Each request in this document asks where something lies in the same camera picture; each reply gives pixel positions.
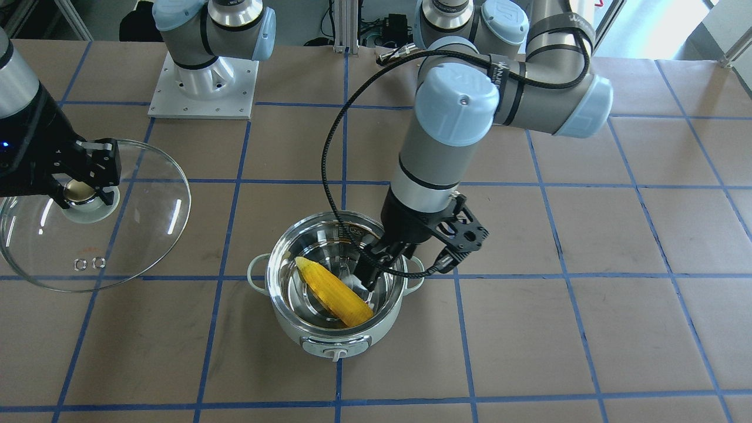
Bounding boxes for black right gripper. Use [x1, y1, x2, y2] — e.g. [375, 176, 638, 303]
[1, 85, 122, 210]

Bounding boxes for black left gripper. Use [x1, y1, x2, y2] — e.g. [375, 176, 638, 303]
[355, 189, 489, 293]

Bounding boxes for yellow corn cob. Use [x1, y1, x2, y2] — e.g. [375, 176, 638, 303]
[295, 257, 374, 327]

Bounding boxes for glass pot lid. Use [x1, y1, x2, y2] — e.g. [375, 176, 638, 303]
[2, 140, 192, 293]

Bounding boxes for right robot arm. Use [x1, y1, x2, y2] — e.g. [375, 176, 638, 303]
[2, 1, 277, 204]

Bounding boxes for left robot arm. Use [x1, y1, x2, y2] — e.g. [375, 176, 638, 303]
[354, 1, 613, 291]

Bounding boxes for pale green electric pot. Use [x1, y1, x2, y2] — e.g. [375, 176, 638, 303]
[246, 210, 424, 362]

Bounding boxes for black power brick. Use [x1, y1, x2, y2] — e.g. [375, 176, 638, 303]
[381, 14, 409, 45]

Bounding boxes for black braided cable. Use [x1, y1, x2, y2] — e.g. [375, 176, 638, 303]
[320, 23, 594, 278]

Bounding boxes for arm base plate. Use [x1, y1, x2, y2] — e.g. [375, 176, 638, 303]
[147, 54, 260, 120]

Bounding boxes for aluminium frame post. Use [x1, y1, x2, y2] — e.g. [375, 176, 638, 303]
[333, 0, 360, 55]

